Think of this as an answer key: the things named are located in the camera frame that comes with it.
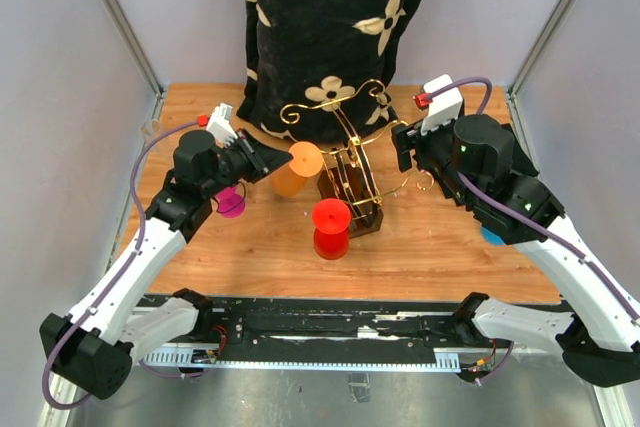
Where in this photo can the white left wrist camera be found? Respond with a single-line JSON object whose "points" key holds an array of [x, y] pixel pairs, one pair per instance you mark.
{"points": [[218, 124]]}

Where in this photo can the black floral patterned pillow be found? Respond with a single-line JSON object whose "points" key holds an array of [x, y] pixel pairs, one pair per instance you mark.
{"points": [[308, 59]]}

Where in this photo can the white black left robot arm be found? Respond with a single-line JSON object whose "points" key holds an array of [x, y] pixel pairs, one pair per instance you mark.
{"points": [[96, 344]]}

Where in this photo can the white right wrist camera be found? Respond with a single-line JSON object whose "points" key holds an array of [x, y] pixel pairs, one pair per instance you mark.
{"points": [[442, 109]]}

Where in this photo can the red wine glass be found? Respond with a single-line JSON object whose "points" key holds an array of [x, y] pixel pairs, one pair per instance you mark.
{"points": [[331, 219]]}

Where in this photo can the magenta wine glass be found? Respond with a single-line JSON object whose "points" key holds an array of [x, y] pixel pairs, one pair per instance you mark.
{"points": [[230, 204]]}

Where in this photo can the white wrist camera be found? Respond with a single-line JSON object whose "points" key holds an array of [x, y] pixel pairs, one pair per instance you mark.
{"points": [[442, 109], [218, 124]]}

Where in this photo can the left aluminium frame post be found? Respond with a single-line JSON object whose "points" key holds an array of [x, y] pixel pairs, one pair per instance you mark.
{"points": [[131, 41]]}

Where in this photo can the orange wine glass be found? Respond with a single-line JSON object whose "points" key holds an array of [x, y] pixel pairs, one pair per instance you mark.
{"points": [[307, 161]]}

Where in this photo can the right aluminium frame post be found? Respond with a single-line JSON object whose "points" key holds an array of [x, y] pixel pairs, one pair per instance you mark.
{"points": [[541, 43]]}

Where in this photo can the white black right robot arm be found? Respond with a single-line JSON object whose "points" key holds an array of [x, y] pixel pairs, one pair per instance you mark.
{"points": [[598, 336]]}

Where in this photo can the gold wire wine glass rack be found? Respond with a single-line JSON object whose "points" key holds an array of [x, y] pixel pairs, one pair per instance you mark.
{"points": [[347, 174]]}

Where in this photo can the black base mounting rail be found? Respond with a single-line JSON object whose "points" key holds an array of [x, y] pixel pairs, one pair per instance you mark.
{"points": [[329, 334]]}

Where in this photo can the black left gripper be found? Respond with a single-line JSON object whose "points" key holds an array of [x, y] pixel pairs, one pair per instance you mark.
{"points": [[261, 160]]}

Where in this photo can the black folded cloth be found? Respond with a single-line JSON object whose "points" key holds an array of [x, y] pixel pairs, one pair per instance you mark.
{"points": [[495, 151]]}

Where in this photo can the blue wine glass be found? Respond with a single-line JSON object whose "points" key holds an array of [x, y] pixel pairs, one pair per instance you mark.
{"points": [[491, 237]]}

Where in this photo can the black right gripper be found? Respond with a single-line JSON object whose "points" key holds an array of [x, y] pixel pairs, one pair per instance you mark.
{"points": [[407, 137]]}

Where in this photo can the clear wine glass front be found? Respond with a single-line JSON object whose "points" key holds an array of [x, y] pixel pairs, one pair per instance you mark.
{"points": [[149, 130]]}

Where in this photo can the aluminium frame post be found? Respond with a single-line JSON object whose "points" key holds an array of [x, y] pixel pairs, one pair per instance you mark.
{"points": [[541, 43], [131, 41]]}

